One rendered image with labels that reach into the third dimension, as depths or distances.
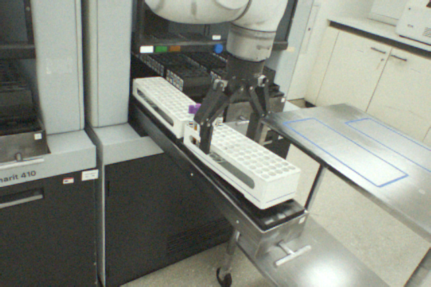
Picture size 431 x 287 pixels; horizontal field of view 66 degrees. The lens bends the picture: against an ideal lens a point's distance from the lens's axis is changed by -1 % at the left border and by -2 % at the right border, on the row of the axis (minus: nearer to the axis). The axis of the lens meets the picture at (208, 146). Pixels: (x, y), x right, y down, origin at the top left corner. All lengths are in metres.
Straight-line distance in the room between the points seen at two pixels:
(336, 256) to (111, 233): 0.87
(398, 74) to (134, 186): 2.42
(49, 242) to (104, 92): 0.48
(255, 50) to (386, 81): 2.51
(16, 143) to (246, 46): 0.58
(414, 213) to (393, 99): 2.27
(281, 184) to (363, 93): 2.59
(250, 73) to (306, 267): 0.90
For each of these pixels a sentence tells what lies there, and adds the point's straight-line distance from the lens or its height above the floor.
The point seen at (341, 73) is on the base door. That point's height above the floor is 0.47.
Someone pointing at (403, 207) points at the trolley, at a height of 0.82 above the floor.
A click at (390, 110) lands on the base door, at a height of 0.35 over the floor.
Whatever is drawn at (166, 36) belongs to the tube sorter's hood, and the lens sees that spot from 1.03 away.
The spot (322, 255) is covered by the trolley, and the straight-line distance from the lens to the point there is 1.47.
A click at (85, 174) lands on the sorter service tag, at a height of 0.65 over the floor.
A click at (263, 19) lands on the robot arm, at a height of 1.15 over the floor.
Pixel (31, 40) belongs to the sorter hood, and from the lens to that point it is 0.91.
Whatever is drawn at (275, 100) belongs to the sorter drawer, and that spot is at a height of 0.79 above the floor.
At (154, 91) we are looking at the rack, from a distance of 1.02.
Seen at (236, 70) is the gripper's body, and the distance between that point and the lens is 0.68.
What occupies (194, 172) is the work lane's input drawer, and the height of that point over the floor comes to 0.79.
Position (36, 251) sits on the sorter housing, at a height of 0.41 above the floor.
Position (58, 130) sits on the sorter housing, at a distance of 1.03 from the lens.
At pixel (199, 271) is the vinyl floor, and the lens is 1.62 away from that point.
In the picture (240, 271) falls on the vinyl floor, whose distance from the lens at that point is 1.66.
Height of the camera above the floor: 1.25
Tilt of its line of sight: 30 degrees down
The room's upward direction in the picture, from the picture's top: 10 degrees clockwise
